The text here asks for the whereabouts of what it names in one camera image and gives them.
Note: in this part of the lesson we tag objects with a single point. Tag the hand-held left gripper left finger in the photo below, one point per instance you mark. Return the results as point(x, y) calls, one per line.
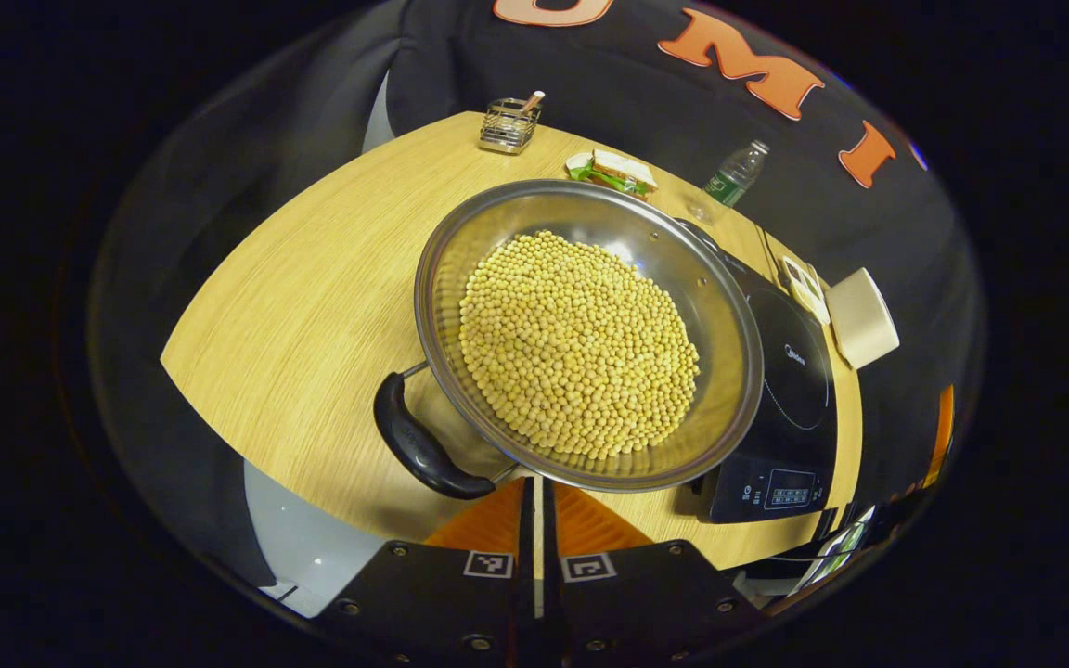
point(527, 575)

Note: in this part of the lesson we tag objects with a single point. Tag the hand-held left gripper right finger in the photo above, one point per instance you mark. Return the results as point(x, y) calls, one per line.
point(551, 575)

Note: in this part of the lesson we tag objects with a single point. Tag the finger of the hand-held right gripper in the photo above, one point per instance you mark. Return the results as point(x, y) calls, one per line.
point(943, 436)

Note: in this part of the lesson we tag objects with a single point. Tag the black induction cooktop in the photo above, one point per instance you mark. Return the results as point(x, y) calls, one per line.
point(794, 427)

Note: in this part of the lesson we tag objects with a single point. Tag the pile of soybeans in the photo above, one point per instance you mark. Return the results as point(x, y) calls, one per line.
point(581, 343)

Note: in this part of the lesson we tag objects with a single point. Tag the stainless steel pot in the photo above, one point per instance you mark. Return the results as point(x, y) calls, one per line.
point(590, 209)

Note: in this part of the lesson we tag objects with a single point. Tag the white toaster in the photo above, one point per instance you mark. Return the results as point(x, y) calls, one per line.
point(861, 317)

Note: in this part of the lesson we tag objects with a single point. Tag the small white device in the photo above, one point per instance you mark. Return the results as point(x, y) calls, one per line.
point(802, 288)

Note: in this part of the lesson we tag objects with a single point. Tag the clear plastic water bottle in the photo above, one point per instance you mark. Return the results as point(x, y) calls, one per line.
point(734, 176)

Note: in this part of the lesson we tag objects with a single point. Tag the sandwich with lettuce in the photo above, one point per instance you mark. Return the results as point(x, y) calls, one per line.
point(624, 172)

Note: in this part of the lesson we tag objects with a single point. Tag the white plate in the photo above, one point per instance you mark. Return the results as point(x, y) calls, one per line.
point(577, 163)

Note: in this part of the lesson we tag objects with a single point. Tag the pink stick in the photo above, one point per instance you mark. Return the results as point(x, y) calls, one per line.
point(533, 100)

